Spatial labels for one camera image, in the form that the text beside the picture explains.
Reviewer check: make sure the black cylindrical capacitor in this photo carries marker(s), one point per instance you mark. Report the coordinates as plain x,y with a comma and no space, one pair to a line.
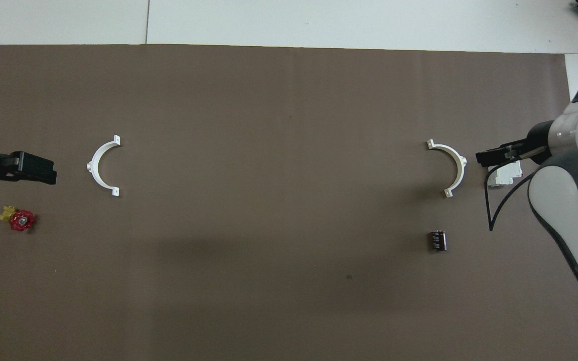
438,240

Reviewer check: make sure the red handwheel brass valve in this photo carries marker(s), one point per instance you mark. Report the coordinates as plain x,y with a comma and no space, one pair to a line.
21,220

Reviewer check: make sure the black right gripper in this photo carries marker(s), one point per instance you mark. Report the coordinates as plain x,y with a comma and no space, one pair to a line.
537,145

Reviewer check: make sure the brown paper table mat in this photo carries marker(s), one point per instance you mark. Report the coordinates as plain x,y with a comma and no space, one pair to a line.
269,125

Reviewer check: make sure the white circuit breaker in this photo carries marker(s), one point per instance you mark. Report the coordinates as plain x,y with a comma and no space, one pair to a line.
504,176

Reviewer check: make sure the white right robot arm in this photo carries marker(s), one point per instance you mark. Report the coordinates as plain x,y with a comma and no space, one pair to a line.
560,200

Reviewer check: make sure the white half pipe clamp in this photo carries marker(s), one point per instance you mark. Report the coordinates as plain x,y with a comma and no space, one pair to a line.
92,166
461,165

